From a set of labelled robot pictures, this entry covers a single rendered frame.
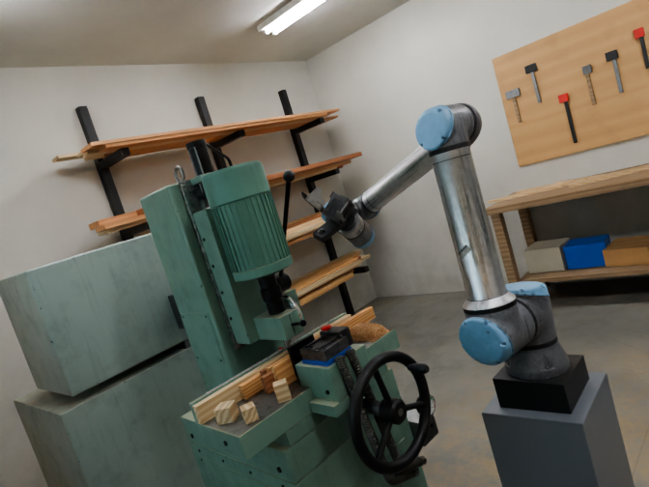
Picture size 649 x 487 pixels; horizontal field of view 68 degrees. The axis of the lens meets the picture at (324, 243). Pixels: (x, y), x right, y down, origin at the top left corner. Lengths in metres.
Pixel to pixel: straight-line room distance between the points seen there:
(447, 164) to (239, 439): 0.88
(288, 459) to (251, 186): 0.70
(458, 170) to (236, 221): 0.62
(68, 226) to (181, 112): 1.33
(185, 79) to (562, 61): 2.97
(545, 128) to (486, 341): 3.03
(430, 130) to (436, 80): 3.25
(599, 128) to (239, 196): 3.30
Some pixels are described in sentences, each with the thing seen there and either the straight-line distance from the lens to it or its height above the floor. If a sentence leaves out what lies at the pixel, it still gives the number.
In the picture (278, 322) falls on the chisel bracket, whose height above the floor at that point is 1.06.
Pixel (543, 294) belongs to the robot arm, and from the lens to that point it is 1.58.
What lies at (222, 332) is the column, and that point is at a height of 1.05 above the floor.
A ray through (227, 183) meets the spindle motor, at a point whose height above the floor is 1.46.
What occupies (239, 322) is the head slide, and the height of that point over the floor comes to 1.07.
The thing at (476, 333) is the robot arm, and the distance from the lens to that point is 1.43.
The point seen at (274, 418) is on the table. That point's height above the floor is 0.89.
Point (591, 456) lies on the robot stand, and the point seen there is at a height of 0.45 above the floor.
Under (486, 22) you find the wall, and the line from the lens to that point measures 4.46.
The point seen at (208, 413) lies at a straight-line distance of 1.34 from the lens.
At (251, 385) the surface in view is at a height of 0.93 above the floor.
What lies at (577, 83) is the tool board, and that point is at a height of 1.55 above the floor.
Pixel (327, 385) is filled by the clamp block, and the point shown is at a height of 0.91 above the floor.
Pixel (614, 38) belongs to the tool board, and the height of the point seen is 1.76.
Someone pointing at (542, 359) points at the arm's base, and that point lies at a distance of 1.62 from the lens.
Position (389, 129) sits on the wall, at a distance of 4.90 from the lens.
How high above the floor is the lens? 1.38
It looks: 7 degrees down
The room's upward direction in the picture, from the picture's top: 17 degrees counter-clockwise
